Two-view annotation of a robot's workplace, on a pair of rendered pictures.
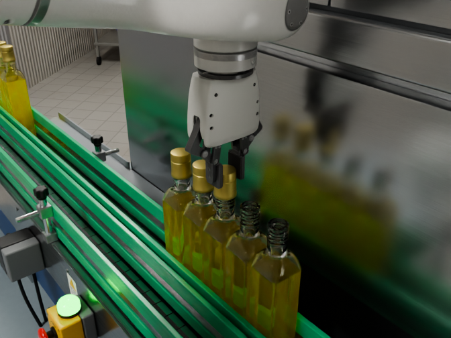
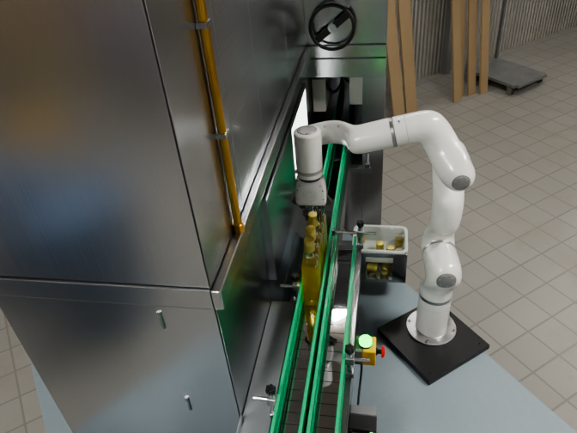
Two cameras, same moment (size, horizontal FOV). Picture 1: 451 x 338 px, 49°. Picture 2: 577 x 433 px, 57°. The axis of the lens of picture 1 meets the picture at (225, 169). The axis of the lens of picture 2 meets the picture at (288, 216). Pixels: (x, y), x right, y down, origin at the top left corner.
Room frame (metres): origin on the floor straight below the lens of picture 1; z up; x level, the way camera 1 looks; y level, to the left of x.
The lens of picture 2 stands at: (1.61, 1.08, 2.41)
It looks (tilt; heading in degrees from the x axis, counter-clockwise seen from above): 37 degrees down; 232
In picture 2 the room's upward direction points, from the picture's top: 6 degrees counter-clockwise
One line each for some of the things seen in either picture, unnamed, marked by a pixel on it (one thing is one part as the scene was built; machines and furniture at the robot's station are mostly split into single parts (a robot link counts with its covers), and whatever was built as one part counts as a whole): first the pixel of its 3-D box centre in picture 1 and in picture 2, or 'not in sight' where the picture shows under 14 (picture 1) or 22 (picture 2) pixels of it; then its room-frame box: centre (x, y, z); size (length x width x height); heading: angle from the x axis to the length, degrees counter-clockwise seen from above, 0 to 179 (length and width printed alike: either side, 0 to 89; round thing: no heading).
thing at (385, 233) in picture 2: not in sight; (379, 246); (0.28, -0.01, 0.97); 0.22 x 0.17 x 0.09; 129
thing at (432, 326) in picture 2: not in sight; (433, 311); (0.35, 0.31, 0.87); 0.19 x 0.19 x 0.18
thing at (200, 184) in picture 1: (203, 176); (310, 233); (0.70, 0.04, 1.31); 0.04 x 0.04 x 0.04
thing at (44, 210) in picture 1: (35, 218); (357, 362); (0.87, 0.40, 1.11); 0.07 x 0.04 x 0.13; 129
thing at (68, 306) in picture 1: (68, 304); (365, 340); (0.72, 0.30, 1.01); 0.04 x 0.04 x 0.03
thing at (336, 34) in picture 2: not in sight; (331, 26); (-0.11, -0.65, 1.66); 0.21 x 0.05 x 0.21; 129
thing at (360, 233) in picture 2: not in sight; (354, 234); (0.43, -0.02, 1.12); 0.17 x 0.03 x 0.12; 129
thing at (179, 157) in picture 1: (180, 163); (309, 244); (0.74, 0.07, 1.31); 0.04 x 0.04 x 0.04
